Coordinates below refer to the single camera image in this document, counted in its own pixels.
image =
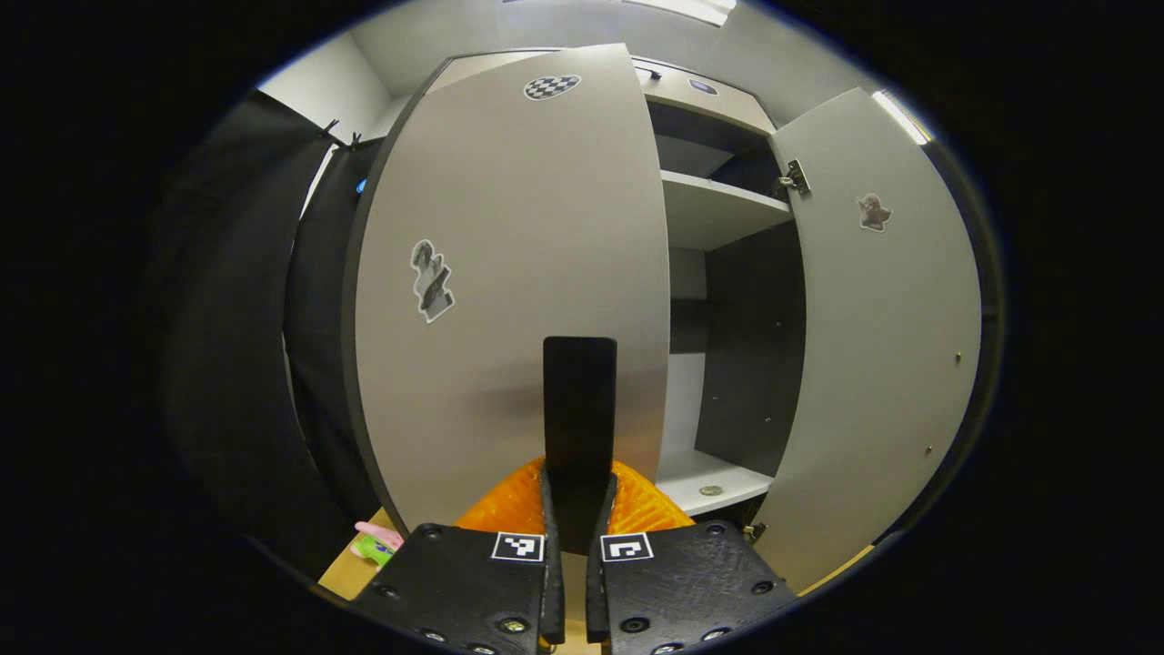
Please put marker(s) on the beige double-door shoe cabinet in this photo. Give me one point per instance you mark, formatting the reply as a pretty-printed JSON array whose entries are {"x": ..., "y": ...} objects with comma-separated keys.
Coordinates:
[{"x": 718, "y": 209}]

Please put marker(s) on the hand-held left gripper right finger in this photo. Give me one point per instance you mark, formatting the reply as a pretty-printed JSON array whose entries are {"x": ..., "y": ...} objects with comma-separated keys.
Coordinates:
[{"x": 596, "y": 600}]

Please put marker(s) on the black backdrop cloth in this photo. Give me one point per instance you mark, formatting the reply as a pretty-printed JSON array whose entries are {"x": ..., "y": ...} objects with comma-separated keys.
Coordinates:
[{"x": 236, "y": 364}]

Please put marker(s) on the beige shoe cabinet door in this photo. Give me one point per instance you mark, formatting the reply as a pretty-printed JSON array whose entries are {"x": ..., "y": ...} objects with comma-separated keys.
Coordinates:
[
  {"x": 873, "y": 364},
  {"x": 509, "y": 227}
]

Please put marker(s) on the narrow ceiling light panel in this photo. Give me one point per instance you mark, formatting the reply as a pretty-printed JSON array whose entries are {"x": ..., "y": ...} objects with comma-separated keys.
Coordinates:
[{"x": 902, "y": 116}]

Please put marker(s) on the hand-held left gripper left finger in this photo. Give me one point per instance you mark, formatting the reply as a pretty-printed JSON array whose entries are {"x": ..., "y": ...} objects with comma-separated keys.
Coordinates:
[{"x": 553, "y": 600}]

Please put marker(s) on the wide ceiling light panel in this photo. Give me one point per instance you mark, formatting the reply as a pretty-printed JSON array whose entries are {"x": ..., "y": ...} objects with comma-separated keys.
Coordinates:
[{"x": 691, "y": 9}]

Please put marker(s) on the pink plush toy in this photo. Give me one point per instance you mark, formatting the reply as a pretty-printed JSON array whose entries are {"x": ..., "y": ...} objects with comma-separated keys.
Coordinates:
[{"x": 377, "y": 546}]

